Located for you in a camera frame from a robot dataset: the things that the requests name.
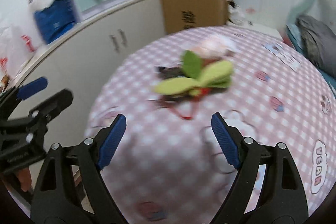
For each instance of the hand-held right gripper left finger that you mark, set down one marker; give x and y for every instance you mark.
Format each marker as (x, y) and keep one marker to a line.
(114, 137)

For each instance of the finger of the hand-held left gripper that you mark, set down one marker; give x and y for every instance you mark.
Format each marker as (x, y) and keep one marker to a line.
(55, 103)
(32, 88)

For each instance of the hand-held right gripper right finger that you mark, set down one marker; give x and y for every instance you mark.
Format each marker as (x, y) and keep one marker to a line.
(224, 140)

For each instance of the person's left hand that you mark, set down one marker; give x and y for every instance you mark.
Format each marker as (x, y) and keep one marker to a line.
(25, 180)

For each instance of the white bag with red print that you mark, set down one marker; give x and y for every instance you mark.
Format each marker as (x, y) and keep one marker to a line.
(15, 50)

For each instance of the pink checked tablecloth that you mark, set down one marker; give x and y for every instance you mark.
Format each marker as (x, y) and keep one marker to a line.
(262, 113)

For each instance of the white cabinet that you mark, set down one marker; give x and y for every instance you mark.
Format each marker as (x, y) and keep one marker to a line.
(86, 56)

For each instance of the green felt leaves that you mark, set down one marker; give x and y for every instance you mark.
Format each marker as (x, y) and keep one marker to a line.
(210, 73)

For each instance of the white and blue plastic bag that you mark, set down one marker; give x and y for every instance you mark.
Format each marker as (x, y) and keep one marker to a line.
(55, 11)

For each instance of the dark wrapper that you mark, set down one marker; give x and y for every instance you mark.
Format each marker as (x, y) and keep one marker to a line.
(170, 71)

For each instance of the pink white crumpled wrapper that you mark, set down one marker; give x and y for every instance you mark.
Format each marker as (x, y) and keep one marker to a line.
(212, 47)

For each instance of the grey pillow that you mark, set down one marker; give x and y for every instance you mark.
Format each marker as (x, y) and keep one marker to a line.
(320, 40)

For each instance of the brown cardboard box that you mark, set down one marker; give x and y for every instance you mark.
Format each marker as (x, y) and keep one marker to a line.
(189, 6)

